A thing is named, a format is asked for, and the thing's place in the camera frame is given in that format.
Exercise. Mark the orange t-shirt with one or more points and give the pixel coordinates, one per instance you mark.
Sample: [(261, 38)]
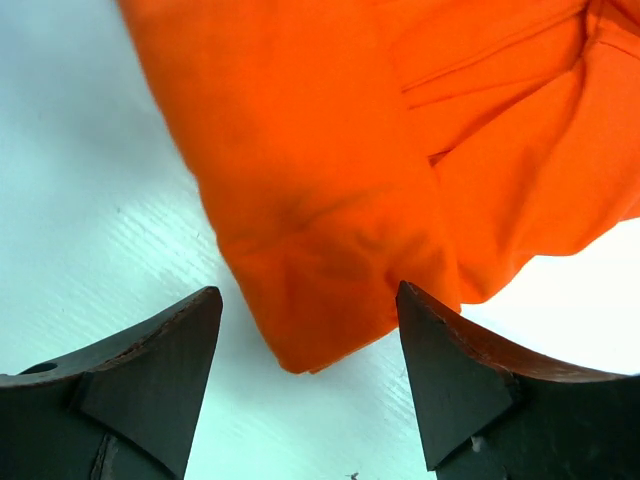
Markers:
[(343, 147)]

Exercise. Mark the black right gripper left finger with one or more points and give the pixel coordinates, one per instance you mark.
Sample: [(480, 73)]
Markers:
[(125, 407)]

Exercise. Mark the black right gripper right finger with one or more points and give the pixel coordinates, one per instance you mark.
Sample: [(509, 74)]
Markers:
[(489, 408)]

